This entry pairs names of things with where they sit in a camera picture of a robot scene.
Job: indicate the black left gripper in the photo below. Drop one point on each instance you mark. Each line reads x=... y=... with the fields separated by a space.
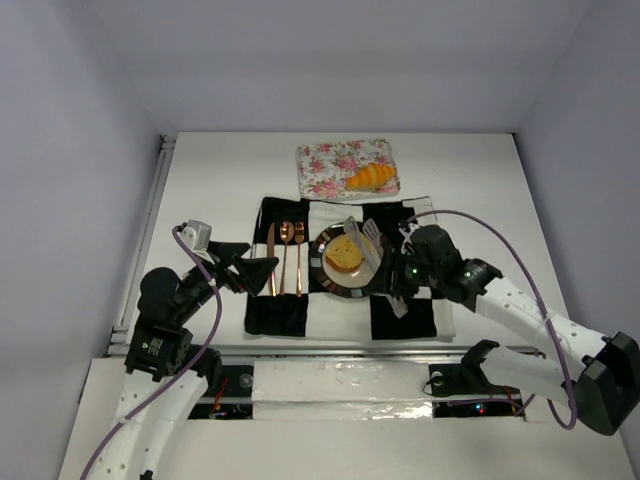
x=226 y=267

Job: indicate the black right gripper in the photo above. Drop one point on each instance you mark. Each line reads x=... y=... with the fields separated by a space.
x=398 y=270

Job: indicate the silver metal tongs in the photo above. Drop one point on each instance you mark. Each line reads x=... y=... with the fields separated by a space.
x=369 y=244

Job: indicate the bread slice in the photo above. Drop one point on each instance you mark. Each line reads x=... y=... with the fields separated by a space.
x=343 y=254

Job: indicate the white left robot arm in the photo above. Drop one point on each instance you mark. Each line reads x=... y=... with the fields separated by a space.
x=165 y=372

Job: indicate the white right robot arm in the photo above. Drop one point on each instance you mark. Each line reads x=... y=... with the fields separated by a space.
x=595 y=375

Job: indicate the copper knife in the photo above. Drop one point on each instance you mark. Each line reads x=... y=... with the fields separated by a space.
x=271 y=253

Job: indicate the striped rim ceramic plate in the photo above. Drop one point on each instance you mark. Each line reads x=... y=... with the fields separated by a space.
x=346 y=285

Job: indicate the copper spoon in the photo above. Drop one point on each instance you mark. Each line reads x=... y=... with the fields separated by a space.
x=286 y=235

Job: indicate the black white checkered placemat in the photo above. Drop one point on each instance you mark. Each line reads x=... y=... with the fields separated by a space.
x=319 y=315

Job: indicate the copper fork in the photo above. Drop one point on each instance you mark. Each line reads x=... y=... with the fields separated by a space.
x=299 y=239

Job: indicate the orange croissant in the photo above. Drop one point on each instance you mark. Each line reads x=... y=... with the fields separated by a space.
x=371 y=177

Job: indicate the floral rectangular tray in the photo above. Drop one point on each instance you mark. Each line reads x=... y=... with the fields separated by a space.
x=324 y=167

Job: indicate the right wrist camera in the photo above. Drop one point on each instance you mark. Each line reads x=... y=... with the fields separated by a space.
x=406 y=230

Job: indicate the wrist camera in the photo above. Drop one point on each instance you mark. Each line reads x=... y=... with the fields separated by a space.
x=406 y=230
x=195 y=235

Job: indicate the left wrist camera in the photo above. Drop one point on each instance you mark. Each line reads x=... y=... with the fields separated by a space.
x=195 y=235

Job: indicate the aluminium rail frame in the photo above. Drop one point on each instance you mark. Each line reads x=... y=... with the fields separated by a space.
x=476 y=181

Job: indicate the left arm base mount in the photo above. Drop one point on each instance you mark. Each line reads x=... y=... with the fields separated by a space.
x=229 y=392

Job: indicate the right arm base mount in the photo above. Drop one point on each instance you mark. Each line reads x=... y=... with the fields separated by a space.
x=462 y=390

